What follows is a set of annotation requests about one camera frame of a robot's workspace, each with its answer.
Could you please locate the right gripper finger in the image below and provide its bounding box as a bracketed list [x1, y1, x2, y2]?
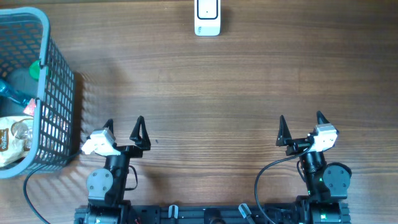
[275, 115, 292, 147]
[317, 111, 330, 124]

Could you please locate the right black cable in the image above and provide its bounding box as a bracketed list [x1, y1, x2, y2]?
[254, 143, 314, 224]

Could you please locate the white barcode scanner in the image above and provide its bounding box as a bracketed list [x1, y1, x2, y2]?
[194, 0, 221, 37]

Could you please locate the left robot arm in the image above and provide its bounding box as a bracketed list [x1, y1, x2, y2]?
[75, 116, 151, 224]

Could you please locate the black cable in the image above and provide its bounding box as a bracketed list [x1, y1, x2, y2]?
[23, 149, 83, 224]
[254, 143, 314, 224]

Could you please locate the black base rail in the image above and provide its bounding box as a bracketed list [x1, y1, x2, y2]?
[73, 203, 351, 224]

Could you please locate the green lid jar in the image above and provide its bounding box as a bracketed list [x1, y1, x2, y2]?
[29, 60, 52, 81]

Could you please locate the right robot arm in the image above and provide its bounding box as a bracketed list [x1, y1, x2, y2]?
[267, 111, 352, 223]

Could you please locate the brown white snack pouch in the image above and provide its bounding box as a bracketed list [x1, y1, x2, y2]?
[1, 116, 34, 167]

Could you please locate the small red white carton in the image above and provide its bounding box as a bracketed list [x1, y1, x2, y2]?
[23, 98, 37, 116]

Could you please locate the left black cable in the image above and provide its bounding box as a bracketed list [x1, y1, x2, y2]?
[23, 149, 83, 224]

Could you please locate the blue mouthwash bottle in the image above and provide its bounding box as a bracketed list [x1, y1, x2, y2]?
[1, 79, 32, 107]

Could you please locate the grey plastic mesh basket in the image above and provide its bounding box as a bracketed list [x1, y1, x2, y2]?
[1, 7, 76, 179]

